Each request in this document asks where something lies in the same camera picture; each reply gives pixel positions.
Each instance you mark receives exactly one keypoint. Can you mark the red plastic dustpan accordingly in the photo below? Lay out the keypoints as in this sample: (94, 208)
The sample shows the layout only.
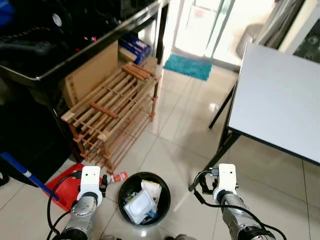
(65, 189)

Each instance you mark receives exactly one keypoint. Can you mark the grey right robot foot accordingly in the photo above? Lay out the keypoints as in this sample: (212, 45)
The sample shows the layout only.
(180, 237)

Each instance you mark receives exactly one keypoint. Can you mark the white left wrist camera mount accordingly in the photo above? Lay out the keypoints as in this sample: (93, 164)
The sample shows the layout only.
(90, 180)

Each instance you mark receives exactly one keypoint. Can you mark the round black rubbish bin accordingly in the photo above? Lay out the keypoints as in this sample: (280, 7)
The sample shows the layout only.
(127, 187)

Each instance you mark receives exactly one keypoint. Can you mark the brown cardboard box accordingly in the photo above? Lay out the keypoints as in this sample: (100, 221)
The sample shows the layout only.
(92, 70)

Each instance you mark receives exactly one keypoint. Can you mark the wooden slatted shoe rack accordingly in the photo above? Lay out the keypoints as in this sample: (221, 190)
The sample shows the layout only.
(107, 107)

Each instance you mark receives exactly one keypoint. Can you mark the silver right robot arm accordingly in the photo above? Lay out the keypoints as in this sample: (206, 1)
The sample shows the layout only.
(241, 220)

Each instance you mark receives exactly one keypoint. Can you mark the black elongated device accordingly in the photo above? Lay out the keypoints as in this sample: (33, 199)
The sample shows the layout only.
(25, 47)

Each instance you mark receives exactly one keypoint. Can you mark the blue fabric bag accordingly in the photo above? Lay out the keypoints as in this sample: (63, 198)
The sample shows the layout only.
(5, 11)

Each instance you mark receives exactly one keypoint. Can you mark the small red wrapper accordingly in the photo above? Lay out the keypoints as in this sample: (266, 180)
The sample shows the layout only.
(119, 177)

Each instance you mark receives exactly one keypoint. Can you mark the glass sliding door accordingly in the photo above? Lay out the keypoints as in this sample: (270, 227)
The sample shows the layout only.
(210, 27)

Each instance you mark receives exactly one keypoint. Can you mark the white table with black legs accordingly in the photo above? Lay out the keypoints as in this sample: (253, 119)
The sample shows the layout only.
(277, 100)

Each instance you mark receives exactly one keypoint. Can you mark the teal floor mat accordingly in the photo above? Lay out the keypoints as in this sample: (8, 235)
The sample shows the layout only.
(187, 67)

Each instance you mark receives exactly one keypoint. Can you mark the black glass-top table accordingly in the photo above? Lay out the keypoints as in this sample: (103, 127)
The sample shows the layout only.
(102, 36)

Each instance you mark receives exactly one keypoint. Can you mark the blue printed boxes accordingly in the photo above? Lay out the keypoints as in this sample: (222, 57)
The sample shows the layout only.
(132, 47)

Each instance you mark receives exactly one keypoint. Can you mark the black fan with white hub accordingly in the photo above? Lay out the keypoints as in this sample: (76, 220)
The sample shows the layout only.
(57, 20)

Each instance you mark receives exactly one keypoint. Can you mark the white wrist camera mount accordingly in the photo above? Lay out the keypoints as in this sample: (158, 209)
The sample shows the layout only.
(90, 180)
(226, 177)

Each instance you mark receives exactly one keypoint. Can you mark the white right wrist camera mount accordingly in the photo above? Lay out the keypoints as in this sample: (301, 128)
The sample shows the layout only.
(226, 177)

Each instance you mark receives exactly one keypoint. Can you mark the white plastic food container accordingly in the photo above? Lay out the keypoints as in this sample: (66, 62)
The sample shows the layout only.
(139, 208)

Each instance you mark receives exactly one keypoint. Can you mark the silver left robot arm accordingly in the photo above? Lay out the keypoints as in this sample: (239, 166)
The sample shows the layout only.
(77, 217)

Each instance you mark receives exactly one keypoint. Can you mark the white crumpled paper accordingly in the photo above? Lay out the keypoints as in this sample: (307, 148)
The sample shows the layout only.
(151, 189)

